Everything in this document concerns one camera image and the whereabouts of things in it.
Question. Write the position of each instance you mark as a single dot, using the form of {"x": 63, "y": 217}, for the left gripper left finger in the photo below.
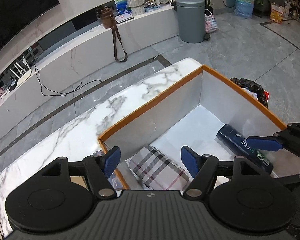
{"x": 98, "y": 170}

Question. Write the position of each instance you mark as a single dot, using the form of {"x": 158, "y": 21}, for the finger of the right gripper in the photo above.
{"x": 265, "y": 143}

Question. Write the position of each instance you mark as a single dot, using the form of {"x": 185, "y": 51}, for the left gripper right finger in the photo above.
{"x": 202, "y": 169}

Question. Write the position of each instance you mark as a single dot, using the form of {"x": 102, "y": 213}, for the blue Super Deer tin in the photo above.
{"x": 115, "y": 182}

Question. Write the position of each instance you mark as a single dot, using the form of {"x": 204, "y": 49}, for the dark blue shampoo bottle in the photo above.
{"x": 238, "y": 144}

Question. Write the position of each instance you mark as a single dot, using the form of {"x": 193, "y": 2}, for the plaid glasses case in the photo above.
{"x": 156, "y": 171}

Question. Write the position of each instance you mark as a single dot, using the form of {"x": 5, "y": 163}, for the orange storage box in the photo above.
{"x": 190, "y": 113}

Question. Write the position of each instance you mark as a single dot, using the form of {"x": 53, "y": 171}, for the black trash bag bin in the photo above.
{"x": 254, "y": 89}

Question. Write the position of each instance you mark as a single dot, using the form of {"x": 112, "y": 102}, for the white wifi router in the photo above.
{"x": 21, "y": 70}

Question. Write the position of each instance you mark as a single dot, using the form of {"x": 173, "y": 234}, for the pastel woven bag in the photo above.
{"x": 210, "y": 22}

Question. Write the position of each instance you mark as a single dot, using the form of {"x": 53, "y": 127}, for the marble TV console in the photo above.
{"x": 82, "y": 56}

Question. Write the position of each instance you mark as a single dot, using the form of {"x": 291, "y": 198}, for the water jug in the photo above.
{"x": 244, "y": 8}

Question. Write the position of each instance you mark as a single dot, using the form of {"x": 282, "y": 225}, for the grey trash can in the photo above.
{"x": 191, "y": 20}

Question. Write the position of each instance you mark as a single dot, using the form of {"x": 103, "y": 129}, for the brown leather camera bag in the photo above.
{"x": 109, "y": 22}

